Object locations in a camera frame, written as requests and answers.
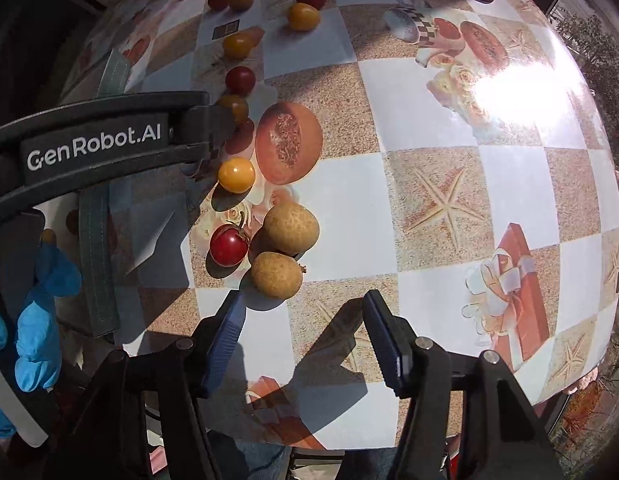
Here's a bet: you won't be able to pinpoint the green outdoor plant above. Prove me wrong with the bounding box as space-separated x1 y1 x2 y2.
552 6 604 98

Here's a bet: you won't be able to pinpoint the printed checkered tablecloth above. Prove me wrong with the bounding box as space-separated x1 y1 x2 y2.
36 0 619 452

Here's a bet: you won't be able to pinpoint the brown longan fruit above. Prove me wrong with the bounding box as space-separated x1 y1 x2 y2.
250 251 307 301
262 203 321 257

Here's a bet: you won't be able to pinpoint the person's blue pants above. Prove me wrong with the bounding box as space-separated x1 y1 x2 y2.
209 432 292 480

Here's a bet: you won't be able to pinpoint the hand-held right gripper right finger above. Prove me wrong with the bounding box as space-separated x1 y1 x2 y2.
362 289 565 480

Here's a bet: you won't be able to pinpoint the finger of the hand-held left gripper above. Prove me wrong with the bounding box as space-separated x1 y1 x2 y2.
182 102 236 173

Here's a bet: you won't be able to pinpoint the person's left hand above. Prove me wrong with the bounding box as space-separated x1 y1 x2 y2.
0 245 83 438

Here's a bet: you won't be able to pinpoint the green fabric strap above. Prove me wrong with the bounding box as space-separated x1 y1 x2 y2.
78 190 121 337
96 52 133 97

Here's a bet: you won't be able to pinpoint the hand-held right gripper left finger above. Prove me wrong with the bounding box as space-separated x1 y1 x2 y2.
42 289 247 480

